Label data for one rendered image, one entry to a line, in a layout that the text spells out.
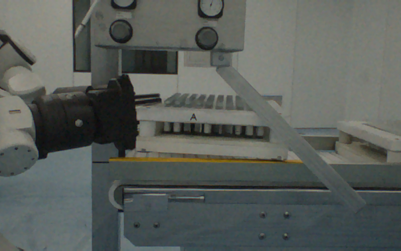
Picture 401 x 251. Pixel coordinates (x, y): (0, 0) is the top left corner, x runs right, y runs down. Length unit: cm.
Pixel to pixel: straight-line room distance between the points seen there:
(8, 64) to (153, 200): 58
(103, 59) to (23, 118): 36
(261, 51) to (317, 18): 96
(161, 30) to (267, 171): 28
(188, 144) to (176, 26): 19
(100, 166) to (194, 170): 35
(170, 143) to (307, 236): 27
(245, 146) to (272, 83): 572
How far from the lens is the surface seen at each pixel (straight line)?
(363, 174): 77
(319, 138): 102
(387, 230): 82
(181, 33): 65
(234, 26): 65
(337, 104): 688
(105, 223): 104
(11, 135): 63
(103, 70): 97
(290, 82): 652
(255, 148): 70
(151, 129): 71
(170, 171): 70
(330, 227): 78
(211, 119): 69
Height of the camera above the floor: 103
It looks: 8 degrees down
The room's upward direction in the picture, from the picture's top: 2 degrees clockwise
